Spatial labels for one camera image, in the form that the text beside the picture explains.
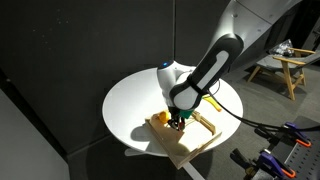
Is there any black orange spring clamp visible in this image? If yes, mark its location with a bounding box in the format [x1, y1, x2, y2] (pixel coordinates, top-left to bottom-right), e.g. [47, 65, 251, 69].
[254, 122, 312, 147]

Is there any yellow toy banana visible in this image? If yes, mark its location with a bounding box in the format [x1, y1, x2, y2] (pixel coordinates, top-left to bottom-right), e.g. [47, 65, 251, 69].
[202, 95, 222, 112]

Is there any blue orange spring clamp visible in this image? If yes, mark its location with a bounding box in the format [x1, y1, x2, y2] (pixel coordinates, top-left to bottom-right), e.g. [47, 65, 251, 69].
[230, 149, 296, 180]

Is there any wooden tray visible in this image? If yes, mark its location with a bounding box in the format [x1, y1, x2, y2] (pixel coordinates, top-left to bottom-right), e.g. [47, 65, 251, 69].
[145, 111, 222, 169]

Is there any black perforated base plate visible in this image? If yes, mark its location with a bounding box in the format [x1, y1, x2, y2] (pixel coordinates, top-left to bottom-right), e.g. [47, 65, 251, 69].
[272, 130, 320, 180]

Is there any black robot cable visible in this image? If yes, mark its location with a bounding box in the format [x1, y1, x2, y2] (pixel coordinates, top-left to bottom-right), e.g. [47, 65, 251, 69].
[206, 79, 320, 133]

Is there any wooden chair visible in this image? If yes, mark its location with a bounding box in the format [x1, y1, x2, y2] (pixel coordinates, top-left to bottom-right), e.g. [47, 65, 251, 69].
[248, 39, 320, 100]

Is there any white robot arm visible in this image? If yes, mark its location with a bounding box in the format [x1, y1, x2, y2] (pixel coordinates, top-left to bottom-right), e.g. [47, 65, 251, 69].
[157, 0, 302, 131]

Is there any round white table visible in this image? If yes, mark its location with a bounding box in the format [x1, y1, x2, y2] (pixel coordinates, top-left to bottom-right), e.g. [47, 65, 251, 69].
[102, 68, 243, 157]

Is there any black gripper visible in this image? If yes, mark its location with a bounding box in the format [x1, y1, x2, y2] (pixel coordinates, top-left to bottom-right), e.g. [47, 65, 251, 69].
[167, 107, 186, 131]

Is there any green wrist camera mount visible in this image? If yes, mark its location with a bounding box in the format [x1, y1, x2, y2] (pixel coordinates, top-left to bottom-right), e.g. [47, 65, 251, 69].
[179, 110, 193, 119]

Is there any yellow rubber duck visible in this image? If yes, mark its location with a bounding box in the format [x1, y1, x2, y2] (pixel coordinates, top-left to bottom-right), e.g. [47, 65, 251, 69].
[158, 111, 170, 124]

